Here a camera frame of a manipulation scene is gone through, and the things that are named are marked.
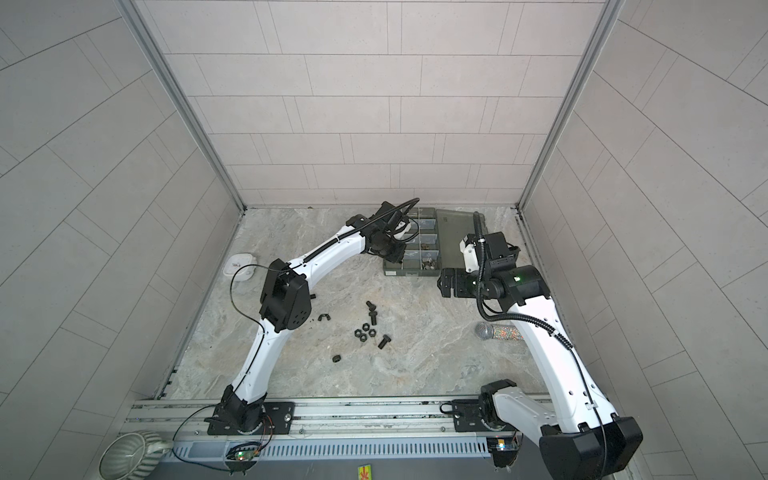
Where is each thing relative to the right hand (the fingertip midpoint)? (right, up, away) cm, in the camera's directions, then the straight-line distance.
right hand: (452, 281), depth 73 cm
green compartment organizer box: (-1, +9, +32) cm, 33 cm away
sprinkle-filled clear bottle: (+11, -15, +7) cm, 20 cm away
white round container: (-67, +2, +23) cm, 71 cm away
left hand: (-10, +6, +20) cm, 23 cm away
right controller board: (+11, -38, -6) cm, 40 cm away
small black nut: (-30, -22, +6) cm, 38 cm away
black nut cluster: (-24, -18, +11) cm, 32 cm away
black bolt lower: (-17, -18, +9) cm, 27 cm away
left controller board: (-47, -37, -9) cm, 61 cm away
